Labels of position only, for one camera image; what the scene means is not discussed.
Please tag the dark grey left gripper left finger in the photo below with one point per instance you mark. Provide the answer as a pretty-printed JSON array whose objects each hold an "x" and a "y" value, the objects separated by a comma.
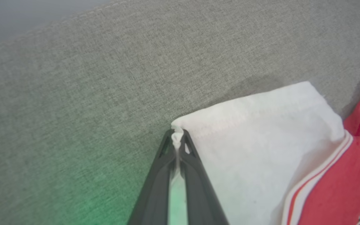
[{"x": 155, "y": 193}]

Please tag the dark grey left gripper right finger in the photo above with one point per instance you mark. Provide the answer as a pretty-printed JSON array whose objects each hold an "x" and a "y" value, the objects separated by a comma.
[{"x": 202, "y": 200}]

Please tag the red and white shirt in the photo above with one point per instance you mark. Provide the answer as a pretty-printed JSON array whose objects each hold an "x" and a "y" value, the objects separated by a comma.
[{"x": 261, "y": 150}]

